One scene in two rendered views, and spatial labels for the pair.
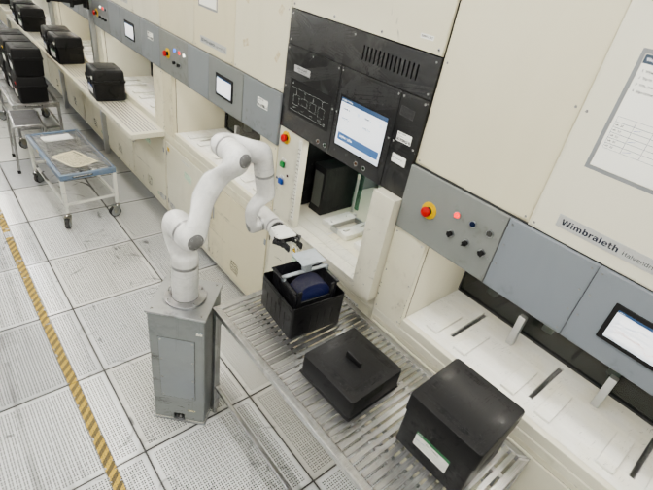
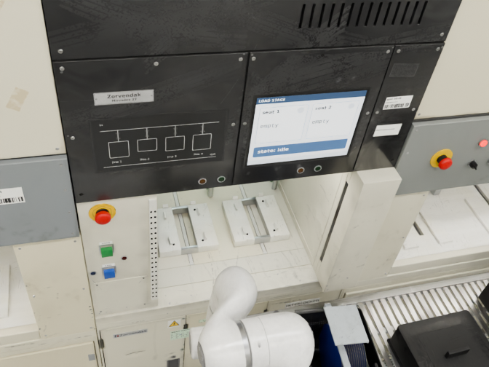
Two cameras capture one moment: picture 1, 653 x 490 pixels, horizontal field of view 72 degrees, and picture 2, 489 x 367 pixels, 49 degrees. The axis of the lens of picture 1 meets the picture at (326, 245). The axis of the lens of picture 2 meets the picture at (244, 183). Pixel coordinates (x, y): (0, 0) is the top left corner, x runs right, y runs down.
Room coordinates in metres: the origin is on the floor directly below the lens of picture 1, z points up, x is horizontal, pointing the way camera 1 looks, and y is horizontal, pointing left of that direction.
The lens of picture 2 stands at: (1.57, 0.98, 2.40)
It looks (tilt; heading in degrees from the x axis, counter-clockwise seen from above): 44 degrees down; 294
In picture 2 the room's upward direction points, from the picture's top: 9 degrees clockwise
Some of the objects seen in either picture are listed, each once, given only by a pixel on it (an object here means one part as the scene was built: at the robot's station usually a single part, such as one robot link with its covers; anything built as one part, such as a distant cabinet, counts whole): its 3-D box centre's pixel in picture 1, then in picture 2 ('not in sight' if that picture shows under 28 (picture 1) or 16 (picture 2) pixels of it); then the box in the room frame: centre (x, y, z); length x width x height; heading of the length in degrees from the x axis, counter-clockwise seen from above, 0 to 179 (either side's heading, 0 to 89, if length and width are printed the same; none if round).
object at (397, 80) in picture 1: (377, 216); (205, 185); (2.28, -0.26, 0.98); 0.95 x 0.88 x 1.95; 136
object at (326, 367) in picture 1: (351, 367); (451, 359); (1.26, -0.19, 0.83); 0.29 x 0.29 x 0.13; 47
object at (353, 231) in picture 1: (347, 225); (184, 228); (2.27, -0.10, 0.89); 0.22 x 0.21 x 0.04; 136
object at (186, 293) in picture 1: (185, 280); not in sight; (1.57, 0.60, 0.85); 0.19 x 0.19 x 0.18
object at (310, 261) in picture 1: (303, 284); (332, 351); (1.61, 0.07, 0.93); 0.24 x 0.20 x 0.32; 130
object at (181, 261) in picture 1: (181, 238); not in sight; (1.59, 0.63, 1.07); 0.19 x 0.12 x 0.24; 47
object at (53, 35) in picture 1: (65, 47); not in sight; (4.72, 3.02, 0.93); 0.30 x 0.28 x 0.26; 48
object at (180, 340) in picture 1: (187, 352); not in sight; (1.57, 0.60, 0.38); 0.28 x 0.28 x 0.76; 1
